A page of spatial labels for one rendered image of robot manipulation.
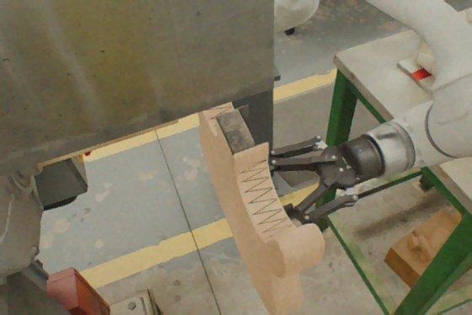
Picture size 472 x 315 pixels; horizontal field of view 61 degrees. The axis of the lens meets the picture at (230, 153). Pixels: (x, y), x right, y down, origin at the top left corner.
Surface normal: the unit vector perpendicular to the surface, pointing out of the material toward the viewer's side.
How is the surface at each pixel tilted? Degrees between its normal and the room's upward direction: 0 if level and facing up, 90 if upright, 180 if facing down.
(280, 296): 73
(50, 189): 90
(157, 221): 0
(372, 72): 0
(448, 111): 87
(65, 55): 90
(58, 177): 90
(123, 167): 0
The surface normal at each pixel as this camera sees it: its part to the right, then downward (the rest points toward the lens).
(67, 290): -0.08, -0.63
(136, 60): 0.36, 0.70
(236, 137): -0.02, -0.45
